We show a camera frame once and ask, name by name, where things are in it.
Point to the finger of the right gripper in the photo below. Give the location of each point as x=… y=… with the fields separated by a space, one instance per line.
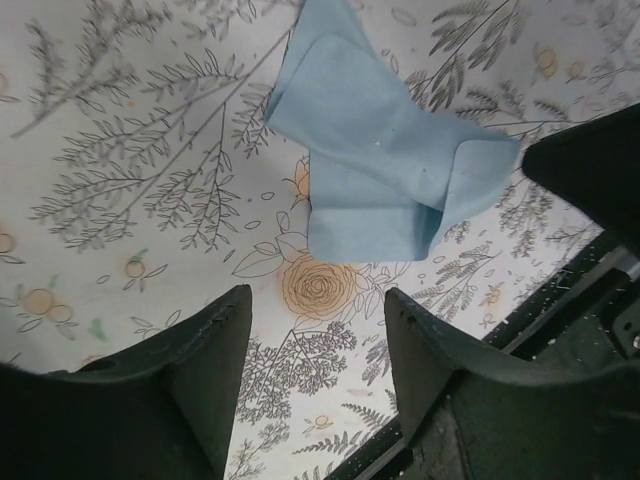
x=593 y=166

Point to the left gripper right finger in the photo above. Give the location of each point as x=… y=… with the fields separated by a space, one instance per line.
x=471 y=411

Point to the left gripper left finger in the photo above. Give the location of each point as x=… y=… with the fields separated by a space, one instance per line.
x=161 y=409

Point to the light blue cloth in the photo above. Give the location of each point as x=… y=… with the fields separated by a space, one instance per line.
x=387 y=179

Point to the floral table mat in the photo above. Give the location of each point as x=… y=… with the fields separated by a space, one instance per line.
x=140 y=183

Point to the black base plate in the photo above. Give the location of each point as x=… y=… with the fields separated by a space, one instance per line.
x=587 y=313

